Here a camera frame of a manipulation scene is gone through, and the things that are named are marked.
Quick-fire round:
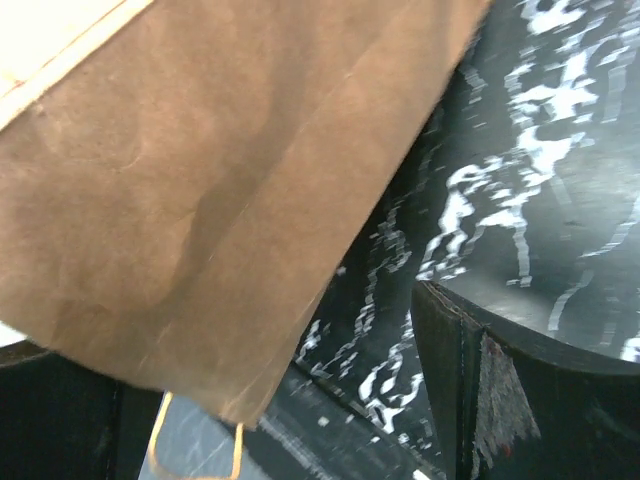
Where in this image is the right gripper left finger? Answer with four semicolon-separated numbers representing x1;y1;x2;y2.
1;344;163;480

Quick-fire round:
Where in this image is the brown paper bag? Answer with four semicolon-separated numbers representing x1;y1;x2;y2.
1;1;488;460

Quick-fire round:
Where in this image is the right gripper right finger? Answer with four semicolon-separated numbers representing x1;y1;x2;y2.
411;282;639;479

